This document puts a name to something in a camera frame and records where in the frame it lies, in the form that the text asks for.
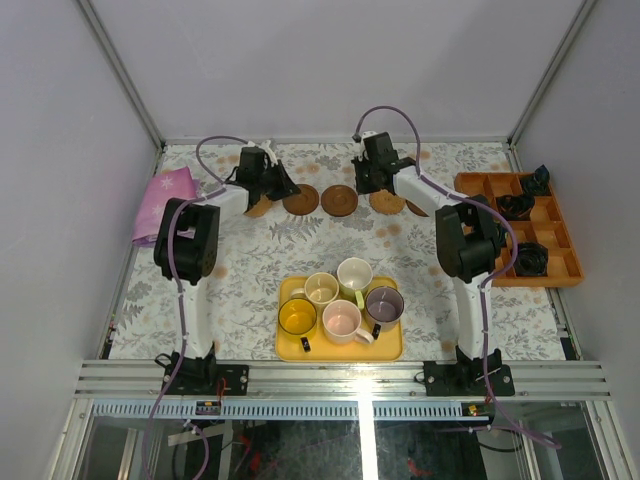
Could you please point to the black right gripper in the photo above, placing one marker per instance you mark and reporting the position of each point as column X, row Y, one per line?
column 360, row 163

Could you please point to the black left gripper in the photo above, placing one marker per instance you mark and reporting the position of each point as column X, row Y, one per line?
column 275, row 176

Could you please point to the woven rattan coaster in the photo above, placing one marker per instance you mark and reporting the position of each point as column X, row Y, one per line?
column 260, row 208
column 387, row 203

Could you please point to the brown wooden coaster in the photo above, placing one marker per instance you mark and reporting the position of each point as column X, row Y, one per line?
column 303, row 203
column 415, row 209
column 339, row 200

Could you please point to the white mug green handle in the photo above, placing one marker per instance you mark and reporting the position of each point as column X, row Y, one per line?
column 354, row 276

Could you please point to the purple grey mug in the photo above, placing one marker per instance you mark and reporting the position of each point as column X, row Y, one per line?
column 384, row 307

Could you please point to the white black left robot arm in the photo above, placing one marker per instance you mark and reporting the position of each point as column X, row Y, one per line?
column 187, row 243

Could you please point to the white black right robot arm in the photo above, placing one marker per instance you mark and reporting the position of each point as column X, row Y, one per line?
column 468, row 241

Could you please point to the cream beige mug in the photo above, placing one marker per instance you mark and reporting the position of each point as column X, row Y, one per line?
column 320, row 289

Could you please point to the pink folded cartoon cloth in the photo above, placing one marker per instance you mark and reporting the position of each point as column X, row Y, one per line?
column 161, row 188

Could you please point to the yellow glass mug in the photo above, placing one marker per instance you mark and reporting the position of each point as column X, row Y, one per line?
column 297, row 320

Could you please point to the pink ceramic mug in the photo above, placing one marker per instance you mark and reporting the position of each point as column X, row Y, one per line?
column 342, row 321

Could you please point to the black rolled fabric bundle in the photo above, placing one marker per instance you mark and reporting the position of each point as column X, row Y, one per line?
column 532, row 260
column 536, row 183
column 515, row 207

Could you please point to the orange compartment organizer box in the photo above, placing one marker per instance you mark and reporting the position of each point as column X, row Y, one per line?
column 544, row 225

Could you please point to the yellow plastic tray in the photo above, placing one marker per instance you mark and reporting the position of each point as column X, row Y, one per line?
column 387, row 348

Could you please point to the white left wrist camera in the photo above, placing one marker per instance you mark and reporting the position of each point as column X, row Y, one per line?
column 266, row 146

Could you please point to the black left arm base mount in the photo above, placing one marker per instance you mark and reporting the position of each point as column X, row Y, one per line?
column 205, row 376

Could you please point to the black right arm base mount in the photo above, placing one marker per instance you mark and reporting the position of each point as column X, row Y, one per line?
column 465, row 377

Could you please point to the aluminium front frame rail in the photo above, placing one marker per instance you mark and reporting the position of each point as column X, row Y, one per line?
column 531, row 380

